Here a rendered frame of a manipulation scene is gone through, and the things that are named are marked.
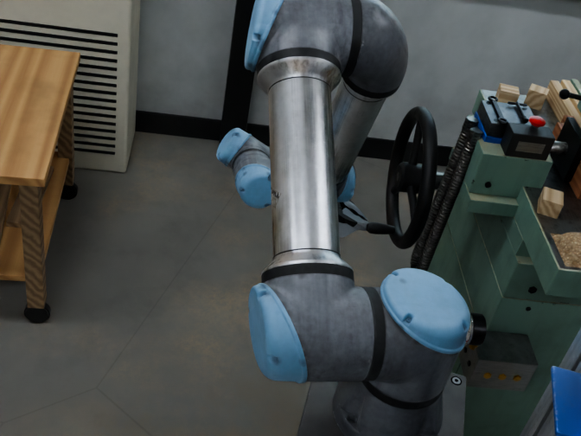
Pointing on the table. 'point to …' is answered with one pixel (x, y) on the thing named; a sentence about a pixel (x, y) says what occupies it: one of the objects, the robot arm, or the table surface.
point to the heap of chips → (569, 247)
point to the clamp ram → (567, 150)
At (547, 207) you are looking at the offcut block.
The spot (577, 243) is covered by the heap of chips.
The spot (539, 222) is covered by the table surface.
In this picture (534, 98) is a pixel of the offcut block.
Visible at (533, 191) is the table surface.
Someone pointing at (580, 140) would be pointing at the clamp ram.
